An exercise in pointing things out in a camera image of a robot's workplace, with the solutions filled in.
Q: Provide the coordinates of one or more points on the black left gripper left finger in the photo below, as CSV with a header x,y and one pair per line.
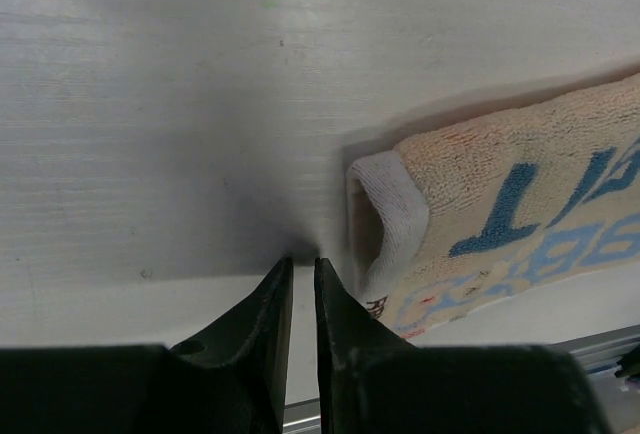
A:
x,y
238,363

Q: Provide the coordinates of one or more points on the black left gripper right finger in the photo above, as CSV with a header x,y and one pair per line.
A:
x,y
343,327

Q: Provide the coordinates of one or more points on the orange blue printed towel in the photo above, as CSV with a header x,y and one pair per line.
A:
x,y
459,217

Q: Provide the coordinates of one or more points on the aluminium mounting rail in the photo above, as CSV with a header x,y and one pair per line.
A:
x,y
586,385

